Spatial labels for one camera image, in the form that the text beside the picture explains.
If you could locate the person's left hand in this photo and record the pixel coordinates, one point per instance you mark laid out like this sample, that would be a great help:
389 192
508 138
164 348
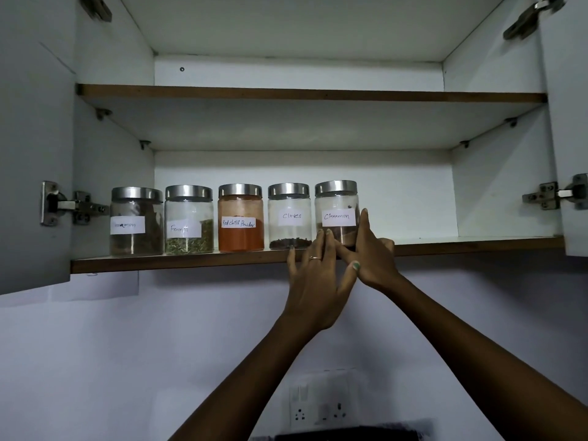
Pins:
317 293

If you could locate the person's right hand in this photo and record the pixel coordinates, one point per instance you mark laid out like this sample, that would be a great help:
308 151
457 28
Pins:
376 266

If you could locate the person's left little finger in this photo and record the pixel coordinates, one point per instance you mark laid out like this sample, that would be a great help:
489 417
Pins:
291 261

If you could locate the person's right thumb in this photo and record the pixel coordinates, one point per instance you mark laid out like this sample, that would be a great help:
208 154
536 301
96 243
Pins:
349 254

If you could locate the person's left middle finger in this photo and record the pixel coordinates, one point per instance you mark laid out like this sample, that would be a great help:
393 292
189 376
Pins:
328 245

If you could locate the person's left thumb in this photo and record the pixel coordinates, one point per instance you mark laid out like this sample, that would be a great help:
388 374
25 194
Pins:
351 275

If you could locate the glass jar with brown sticks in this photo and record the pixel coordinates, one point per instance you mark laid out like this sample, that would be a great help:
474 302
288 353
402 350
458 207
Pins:
336 202

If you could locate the person's right forearm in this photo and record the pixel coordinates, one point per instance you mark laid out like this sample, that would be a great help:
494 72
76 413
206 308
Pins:
482 358

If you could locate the person's left forearm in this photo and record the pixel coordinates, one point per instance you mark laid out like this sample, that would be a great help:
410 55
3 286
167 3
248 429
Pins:
248 385

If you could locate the glass jar with red powder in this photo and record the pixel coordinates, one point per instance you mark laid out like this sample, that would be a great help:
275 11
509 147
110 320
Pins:
240 238

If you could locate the glass jar with dark cloves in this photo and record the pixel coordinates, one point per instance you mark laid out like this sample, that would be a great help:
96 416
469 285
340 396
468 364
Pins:
289 202

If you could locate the glass jar with green seeds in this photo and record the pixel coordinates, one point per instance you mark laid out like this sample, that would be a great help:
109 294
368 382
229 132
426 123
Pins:
189 208

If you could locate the white shelf with brown edge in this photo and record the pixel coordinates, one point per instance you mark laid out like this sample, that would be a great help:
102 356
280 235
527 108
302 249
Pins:
298 119

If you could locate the black appliance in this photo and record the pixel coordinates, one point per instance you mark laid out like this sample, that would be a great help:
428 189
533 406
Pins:
344 431

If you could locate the glass jar with brown leaves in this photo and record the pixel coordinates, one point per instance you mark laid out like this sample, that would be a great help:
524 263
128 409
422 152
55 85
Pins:
136 211

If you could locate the metal door hinge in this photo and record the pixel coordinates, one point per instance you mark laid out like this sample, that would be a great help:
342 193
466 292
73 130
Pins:
528 20
551 195
64 205
96 6

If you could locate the white right cabinet door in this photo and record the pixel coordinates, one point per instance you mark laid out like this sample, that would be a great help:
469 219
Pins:
569 110

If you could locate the white cabinet door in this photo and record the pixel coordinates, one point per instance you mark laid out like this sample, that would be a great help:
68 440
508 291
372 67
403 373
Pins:
32 133
569 110

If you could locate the white left cabinet door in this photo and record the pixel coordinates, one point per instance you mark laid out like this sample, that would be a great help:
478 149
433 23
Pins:
32 133

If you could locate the white wall cabinet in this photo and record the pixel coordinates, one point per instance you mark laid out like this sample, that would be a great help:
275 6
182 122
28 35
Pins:
298 179

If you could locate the white wall socket plate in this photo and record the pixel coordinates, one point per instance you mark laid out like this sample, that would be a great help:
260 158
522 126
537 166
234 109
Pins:
324 401

